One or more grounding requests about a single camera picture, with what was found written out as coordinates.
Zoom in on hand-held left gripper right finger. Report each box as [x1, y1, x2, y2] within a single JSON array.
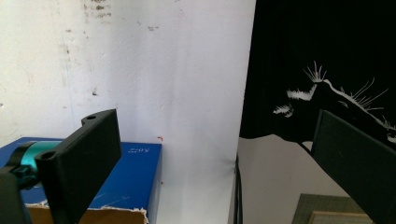
[[311, 109, 396, 224]]

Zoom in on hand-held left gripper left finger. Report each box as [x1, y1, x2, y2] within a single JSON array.
[[35, 108, 122, 224]]

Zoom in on grey green flat board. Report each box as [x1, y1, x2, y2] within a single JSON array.
[[291, 193, 375, 224]]

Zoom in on blue cardboard box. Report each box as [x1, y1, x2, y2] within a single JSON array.
[[0, 136, 163, 224]]

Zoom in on black cloth with white print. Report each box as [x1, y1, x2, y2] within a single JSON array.
[[239, 0, 396, 147]]

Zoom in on black cable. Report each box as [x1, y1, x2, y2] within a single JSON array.
[[233, 155, 245, 224]]

